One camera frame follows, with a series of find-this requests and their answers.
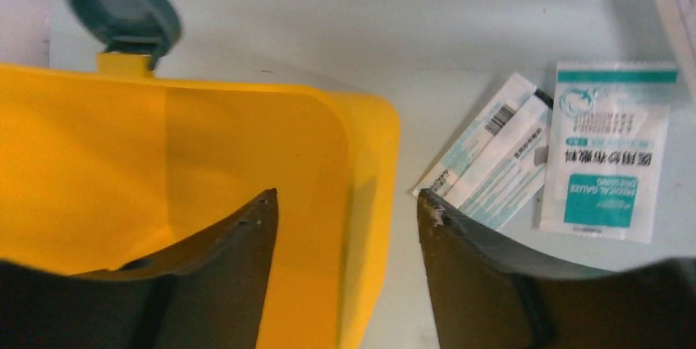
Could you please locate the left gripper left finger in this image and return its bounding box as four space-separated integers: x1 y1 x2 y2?
1 189 279 348

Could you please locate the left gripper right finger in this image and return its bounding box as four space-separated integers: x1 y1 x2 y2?
417 190 695 348

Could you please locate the yellow medicine kit box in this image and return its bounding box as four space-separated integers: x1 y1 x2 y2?
1 53 400 348

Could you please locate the clear bag white gauze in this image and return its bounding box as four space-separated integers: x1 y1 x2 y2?
654 0 695 99

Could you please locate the grey kit latch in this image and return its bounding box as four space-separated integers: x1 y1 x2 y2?
65 0 183 71

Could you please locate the white long gauze packet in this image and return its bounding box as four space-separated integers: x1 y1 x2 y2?
412 73 552 229

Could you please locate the teal medical gauze packet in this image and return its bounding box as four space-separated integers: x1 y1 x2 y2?
538 62 678 243

